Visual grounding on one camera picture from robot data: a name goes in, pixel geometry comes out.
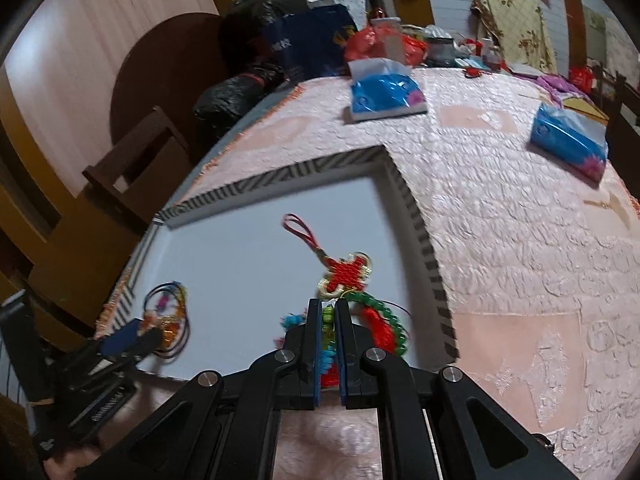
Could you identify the dark wooden chair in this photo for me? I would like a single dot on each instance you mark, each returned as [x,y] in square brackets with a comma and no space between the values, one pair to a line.
[620,105]

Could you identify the white paper bag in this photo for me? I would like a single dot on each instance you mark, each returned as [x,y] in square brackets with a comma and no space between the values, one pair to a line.
[345,2]

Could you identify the blue tissue pack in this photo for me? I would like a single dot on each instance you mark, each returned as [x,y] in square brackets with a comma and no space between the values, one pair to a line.
[567,140]
[385,92]

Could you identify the red plastic bag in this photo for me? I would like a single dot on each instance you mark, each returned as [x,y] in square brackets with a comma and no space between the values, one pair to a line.
[360,42]

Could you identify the black plastic bag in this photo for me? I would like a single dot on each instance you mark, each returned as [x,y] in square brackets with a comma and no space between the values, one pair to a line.
[225,105]
[255,15]

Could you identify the small jar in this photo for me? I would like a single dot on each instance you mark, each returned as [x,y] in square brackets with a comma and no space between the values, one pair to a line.
[491,55]

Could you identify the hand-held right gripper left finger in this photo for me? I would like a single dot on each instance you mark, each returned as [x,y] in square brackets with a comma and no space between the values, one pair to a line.
[311,350]

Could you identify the red knot tassel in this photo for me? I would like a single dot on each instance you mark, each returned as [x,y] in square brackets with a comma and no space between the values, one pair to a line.
[347,272]

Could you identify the dark glass bottle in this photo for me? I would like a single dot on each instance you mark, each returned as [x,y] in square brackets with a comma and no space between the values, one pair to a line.
[375,2]

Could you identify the striped cardboard box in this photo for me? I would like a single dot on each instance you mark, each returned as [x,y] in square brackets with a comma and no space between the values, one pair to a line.
[240,260]

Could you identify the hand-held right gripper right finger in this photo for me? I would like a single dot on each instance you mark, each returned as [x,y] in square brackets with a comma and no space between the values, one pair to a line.
[345,360]

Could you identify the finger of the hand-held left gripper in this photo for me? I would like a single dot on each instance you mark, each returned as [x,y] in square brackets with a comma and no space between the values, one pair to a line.
[147,342]
[122,335]

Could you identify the person's left hand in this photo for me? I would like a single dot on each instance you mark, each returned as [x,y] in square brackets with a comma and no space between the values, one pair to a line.
[70,465]

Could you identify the floral quilted cloth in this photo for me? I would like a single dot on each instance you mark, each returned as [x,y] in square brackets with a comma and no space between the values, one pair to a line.
[520,30]

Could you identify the purple cloth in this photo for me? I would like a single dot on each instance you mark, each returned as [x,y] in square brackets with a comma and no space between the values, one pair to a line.
[565,87]

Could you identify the blue paper bag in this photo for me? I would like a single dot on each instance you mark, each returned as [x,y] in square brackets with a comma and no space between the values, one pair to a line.
[315,40]

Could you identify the round wooden tabletop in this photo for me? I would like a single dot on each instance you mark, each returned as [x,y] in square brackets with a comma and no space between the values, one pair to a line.
[165,60]

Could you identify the pink embroidered tablecloth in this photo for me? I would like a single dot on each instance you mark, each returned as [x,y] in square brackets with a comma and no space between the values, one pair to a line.
[500,260]

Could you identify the metal pot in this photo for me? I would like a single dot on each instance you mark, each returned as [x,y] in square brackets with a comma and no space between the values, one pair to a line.
[441,45]

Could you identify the small red ornament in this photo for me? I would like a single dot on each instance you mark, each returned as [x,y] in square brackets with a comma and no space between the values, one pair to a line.
[472,73]

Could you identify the brown wooden chair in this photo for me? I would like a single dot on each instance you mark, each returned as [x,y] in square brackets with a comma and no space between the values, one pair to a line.
[135,160]

